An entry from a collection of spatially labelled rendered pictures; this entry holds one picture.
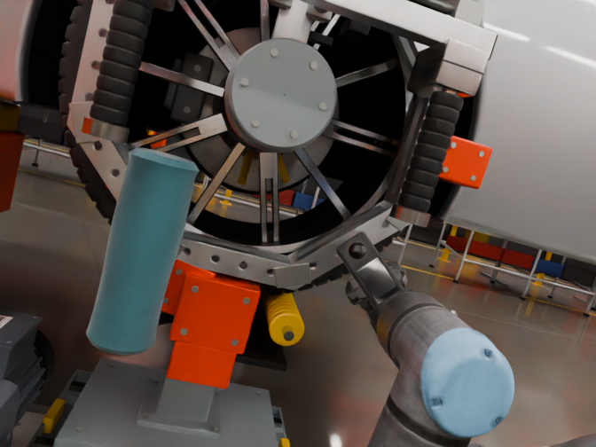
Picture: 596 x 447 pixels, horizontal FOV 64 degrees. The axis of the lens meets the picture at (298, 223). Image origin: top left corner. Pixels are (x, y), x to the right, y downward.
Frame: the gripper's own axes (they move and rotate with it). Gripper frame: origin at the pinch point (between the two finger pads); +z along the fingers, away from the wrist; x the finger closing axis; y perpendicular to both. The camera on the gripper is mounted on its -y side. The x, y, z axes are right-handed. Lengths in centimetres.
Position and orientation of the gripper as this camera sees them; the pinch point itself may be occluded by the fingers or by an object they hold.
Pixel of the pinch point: (359, 267)
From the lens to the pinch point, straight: 80.4
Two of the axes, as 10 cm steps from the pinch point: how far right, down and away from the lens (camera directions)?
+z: -1.4, -1.8, 9.7
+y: 4.8, 8.5, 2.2
